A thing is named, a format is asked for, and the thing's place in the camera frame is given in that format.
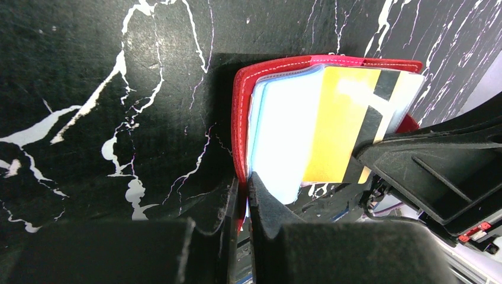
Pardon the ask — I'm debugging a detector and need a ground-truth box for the red card holder wallet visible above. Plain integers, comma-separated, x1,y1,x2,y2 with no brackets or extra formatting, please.
230,54,423,232

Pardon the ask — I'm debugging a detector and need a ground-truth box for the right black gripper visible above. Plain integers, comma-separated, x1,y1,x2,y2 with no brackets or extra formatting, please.
356,95,501,255

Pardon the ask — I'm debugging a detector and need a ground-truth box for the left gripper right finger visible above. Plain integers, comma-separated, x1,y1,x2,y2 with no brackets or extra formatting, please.
248,173,456,283

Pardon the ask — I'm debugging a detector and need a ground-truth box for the gold credit card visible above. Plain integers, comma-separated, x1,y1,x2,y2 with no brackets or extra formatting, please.
303,66,402,184

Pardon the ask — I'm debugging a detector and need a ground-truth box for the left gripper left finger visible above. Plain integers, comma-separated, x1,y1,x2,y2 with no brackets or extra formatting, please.
7,178,239,283

